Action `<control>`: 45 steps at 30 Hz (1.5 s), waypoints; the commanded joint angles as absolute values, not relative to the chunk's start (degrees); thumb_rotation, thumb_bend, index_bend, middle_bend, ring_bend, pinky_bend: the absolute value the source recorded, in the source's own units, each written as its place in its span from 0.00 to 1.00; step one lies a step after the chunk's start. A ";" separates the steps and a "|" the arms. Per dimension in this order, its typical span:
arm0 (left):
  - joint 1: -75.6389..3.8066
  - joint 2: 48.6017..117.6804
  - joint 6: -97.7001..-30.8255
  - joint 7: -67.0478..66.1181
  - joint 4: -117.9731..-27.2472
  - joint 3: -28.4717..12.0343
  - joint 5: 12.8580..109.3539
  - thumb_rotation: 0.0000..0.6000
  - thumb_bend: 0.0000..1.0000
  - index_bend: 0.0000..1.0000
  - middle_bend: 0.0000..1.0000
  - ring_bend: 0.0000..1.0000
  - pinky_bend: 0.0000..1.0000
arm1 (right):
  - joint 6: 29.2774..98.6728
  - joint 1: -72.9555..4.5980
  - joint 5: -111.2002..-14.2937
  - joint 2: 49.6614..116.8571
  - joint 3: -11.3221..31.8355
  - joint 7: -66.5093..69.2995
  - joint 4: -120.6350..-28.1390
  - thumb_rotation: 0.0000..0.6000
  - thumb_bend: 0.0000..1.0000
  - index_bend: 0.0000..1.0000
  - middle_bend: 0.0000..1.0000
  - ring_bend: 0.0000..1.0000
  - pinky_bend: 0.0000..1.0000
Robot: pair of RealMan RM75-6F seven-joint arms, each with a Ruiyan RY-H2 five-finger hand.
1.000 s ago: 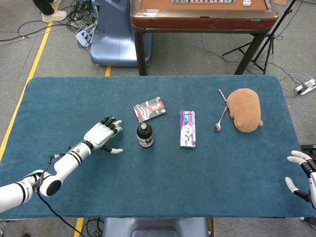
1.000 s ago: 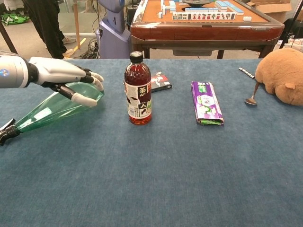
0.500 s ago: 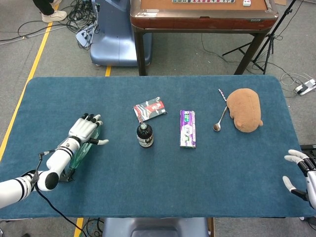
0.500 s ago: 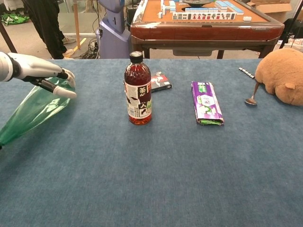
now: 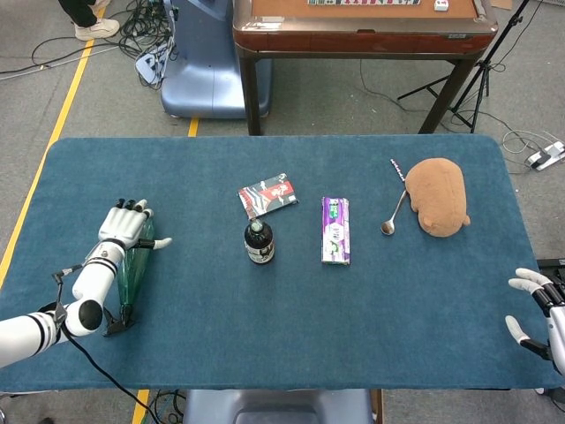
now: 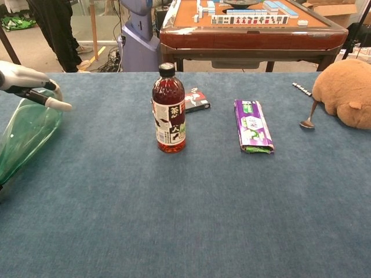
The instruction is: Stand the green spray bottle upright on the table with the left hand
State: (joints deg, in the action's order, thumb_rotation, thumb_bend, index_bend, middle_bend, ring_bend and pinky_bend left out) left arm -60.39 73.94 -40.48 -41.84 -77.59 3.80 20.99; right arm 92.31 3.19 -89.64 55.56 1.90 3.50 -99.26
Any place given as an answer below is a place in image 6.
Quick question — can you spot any black bowl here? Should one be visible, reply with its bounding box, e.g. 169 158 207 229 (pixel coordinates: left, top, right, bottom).
223 0 260 8

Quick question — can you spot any dark tea bottle black cap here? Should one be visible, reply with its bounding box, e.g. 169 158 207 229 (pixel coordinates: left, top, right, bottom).
151 62 187 154

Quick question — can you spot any cardboard box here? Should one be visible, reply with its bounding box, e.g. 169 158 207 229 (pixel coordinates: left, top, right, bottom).
303 0 358 28

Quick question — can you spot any row of face-up mahjong tiles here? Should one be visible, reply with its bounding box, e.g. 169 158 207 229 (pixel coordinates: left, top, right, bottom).
210 14 289 25

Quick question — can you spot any blue table cloth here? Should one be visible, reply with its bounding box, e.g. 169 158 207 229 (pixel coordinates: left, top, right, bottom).
0 71 371 278

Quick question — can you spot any brown capybara plush toy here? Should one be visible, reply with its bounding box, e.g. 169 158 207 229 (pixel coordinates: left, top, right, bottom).
312 58 371 130

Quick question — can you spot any stack of white boxes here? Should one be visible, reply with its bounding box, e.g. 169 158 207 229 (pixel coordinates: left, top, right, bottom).
339 45 371 65

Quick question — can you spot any red black card box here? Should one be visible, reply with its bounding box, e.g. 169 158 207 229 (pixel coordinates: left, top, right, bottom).
184 87 212 114

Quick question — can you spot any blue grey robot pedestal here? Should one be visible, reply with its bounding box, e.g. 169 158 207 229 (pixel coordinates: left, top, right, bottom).
117 0 162 72

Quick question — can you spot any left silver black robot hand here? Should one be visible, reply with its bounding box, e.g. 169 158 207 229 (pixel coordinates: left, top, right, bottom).
0 60 72 112

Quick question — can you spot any wooden post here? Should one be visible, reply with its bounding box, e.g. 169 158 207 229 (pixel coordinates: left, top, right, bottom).
89 0 99 61

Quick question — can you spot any green transparent spray bottle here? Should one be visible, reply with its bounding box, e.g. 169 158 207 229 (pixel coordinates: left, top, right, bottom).
0 89 63 203

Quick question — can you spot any metal spoon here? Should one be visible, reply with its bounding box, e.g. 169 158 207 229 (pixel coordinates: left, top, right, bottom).
299 100 319 129

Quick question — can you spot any person in black trousers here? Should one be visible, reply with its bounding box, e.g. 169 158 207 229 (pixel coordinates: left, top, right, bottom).
26 0 93 73

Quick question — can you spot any black tripod stand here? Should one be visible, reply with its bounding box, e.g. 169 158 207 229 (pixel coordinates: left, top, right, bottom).
341 0 371 60

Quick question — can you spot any long blue-backed mahjong tile row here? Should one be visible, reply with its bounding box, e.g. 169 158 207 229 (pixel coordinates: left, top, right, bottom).
263 0 299 19

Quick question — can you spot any black floor cable bundle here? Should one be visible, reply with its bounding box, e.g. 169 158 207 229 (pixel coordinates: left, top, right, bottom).
97 46 123 72

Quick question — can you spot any green bag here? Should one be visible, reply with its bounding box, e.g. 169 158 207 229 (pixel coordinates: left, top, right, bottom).
0 16 37 32

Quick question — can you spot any brown mahjong table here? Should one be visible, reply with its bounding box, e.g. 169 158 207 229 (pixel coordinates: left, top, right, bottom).
159 0 349 72

